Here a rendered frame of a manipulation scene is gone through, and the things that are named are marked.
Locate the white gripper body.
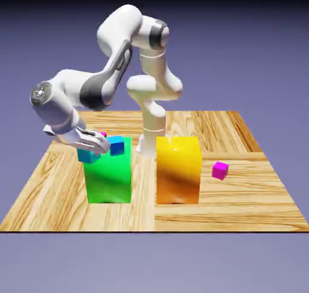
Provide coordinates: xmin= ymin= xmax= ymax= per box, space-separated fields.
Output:
xmin=54 ymin=126 xmax=111 ymax=155

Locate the small teal cube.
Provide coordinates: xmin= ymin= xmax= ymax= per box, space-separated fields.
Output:
xmin=77 ymin=148 xmax=101 ymax=164

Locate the small blue cube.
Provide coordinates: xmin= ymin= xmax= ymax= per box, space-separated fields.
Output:
xmin=106 ymin=135 xmax=126 ymax=156

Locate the large green box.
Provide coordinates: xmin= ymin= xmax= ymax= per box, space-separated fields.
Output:
xmin=83 ymin=137 xmax=133 ymax=204

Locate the large orange box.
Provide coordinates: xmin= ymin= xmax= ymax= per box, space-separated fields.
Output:
xmin=156 ymin=136 xmax=203 ymax=205

